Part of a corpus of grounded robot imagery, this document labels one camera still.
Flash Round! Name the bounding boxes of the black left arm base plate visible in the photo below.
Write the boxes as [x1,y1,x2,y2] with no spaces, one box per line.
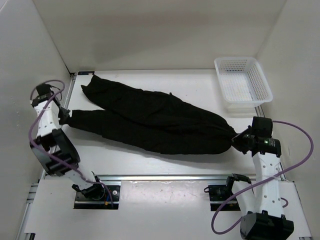
[73,181,121,210]

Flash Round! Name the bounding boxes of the aluminium right side rail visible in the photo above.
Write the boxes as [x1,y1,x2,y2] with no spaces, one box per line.
[254,105,287,182]

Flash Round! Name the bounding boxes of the aluminium left side rail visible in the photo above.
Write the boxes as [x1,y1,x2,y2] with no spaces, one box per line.
[29,80,80,177]

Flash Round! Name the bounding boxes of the black trousers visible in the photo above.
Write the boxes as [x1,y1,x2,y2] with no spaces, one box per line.
[66,76,237,155]

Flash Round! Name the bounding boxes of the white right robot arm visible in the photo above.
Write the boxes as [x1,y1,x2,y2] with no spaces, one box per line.
[224,116,294,240]

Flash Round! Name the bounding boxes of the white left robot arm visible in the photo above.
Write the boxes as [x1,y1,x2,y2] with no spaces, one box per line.
[29,83,107,201]

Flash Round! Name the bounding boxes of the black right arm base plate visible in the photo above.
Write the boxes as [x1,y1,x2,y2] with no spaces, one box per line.
[203,181,256,215]

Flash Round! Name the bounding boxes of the white perforated plastic basket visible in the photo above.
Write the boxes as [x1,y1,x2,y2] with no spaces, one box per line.
[214,56,273,113]

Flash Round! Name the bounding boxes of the aluminium front rail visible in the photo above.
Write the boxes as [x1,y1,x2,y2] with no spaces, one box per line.
[94,173,286,183]

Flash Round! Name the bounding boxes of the aluminium rail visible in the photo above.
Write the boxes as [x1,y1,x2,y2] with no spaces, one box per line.
[29,80,80,177]
[94,173,286,183]
[254,105,287,182]

